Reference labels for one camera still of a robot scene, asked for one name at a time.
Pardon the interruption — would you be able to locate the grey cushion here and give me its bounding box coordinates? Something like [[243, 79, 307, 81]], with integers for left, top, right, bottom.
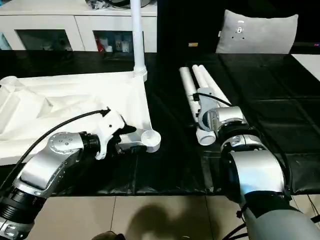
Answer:
[[215, 9, 300, 54]]

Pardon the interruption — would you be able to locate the black mat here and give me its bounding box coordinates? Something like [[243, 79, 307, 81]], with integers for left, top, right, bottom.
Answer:
[[0, 49, 320, 197]]

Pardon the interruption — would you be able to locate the grey bag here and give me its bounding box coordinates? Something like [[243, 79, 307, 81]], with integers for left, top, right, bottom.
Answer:
[[107, 0, 151, 10]]

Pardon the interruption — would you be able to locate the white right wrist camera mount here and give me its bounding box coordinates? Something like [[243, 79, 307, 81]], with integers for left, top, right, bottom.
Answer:
[[192, 87, 221, 131]]

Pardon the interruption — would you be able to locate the white cabinet with glass doors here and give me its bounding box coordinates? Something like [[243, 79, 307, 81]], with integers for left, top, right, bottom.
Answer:
[[0, 0, 158, 53]]

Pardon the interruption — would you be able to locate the white plastic table top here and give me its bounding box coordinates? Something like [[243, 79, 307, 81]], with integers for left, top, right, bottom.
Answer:
[[0, 71, 162, 166]]

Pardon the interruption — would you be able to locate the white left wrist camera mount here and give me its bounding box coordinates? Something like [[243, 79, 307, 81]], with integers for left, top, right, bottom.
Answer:
[[96, 108, 126, 161]]

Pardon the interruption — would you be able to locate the white flat panel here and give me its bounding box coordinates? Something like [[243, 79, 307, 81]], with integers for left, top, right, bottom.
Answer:
[[291, 53, 320, 82]]

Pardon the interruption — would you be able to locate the white plastic table leg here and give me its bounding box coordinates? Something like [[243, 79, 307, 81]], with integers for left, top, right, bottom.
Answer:
[[191, 64, 221, 106], [129, 0, 148, 82], [178, 66, 217, 146], [197, 64, 232, 106]]

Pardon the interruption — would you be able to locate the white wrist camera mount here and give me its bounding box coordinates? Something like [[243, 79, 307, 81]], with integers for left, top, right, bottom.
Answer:
[[192, 87, 221, 131], [96, 108, 126, 161]]

